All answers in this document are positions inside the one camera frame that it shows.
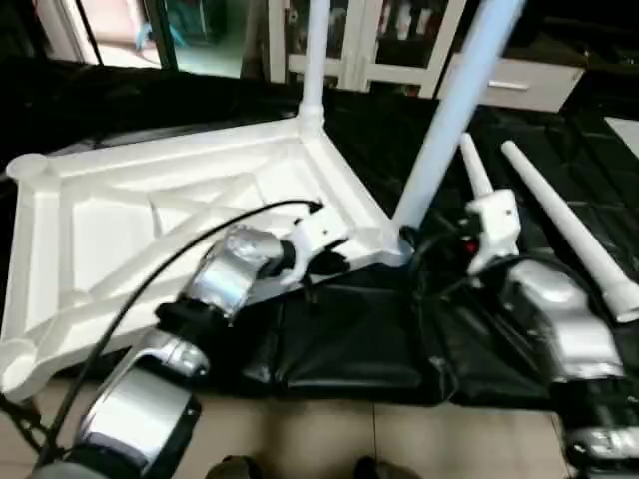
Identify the white plastic table leg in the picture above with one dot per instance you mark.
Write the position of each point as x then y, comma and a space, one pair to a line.
449, 120
315, 60
476, 170
569, 230

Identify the white plastic table top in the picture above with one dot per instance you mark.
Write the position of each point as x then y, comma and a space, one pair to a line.
150, 220

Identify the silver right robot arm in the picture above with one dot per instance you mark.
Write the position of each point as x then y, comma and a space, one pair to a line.
569, 339

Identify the black table mat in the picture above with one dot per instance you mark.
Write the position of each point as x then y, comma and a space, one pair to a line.
349, 339

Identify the white drawer unit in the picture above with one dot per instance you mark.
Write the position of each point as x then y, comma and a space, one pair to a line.
519, 85

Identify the white glass door cabinet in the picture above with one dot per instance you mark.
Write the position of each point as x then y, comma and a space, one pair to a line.
369, 40

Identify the black right robot foot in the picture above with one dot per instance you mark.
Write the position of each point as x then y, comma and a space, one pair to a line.
384, 469

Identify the teal plastic stool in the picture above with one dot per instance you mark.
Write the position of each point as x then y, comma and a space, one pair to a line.
185, 25

